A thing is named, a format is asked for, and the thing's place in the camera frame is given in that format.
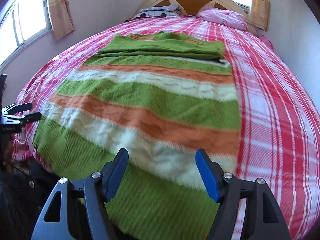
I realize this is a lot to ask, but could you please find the green orange striped knit sweater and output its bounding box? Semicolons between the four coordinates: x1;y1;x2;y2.
33;32;241;239

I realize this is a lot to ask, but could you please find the yellow curtain left window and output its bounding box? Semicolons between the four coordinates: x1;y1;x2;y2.
47;0;75;40

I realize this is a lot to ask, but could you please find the red plaid bed sheet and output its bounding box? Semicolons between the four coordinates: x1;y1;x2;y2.
12;17;319;239

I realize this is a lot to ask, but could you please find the pink cloth beside bed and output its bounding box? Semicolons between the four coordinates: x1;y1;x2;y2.
258;35;274;51

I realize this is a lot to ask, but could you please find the blue white folded pillow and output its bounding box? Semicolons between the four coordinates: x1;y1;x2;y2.
133;5;181;19

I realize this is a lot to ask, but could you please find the yellow curtain right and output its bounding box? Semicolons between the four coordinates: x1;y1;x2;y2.
247;0;271;32

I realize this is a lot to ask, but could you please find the pink floral pillow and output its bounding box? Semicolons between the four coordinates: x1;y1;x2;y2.
196;8;248;31

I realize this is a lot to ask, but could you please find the cream wooden headboard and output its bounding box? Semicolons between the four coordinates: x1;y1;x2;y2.
139;0;247;18

